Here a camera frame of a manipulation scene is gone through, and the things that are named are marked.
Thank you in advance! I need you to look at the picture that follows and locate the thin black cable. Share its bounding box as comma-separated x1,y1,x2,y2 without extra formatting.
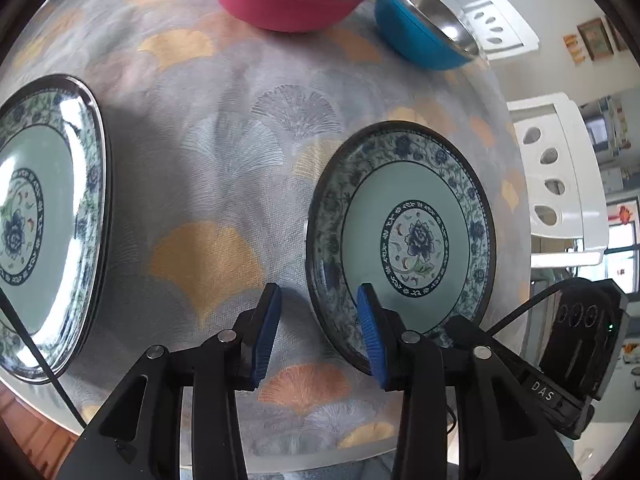
0,289,85,425

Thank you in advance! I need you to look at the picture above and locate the white chair with oval holes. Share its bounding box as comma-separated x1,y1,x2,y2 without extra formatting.
507,92,611,267
462,0,541,62

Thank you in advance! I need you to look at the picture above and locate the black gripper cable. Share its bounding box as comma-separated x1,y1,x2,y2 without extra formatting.
484,277,583,337

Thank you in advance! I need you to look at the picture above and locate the framed wall picture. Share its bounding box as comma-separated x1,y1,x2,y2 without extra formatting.
577,17,614,61

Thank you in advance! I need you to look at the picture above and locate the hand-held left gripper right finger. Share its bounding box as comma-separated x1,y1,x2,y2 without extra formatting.
355,283,582,480

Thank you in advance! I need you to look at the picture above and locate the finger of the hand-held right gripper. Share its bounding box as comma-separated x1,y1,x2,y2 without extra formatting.
436,314,523,372

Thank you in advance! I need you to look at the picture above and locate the orange wall decoration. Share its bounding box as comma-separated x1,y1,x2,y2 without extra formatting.
563,34,586,64

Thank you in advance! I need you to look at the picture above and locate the cluttered shelf unit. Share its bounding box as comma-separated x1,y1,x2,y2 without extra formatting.
580,91,640,193

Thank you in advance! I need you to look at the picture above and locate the small blue floral plate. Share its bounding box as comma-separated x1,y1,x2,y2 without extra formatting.
305,120,497,377

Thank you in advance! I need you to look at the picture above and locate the grey ginkgo print tablecloth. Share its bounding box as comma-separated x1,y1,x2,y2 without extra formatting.
0,0,532,473

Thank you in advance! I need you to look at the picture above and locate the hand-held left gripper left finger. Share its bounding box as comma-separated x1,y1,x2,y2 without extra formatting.
57,283,282,480

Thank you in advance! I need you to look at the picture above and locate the blue steel-lined bowl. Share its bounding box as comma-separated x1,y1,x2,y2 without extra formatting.
373,0,480,71

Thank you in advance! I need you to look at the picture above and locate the large blue floral plate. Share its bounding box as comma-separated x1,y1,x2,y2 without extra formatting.
0,74,114,385

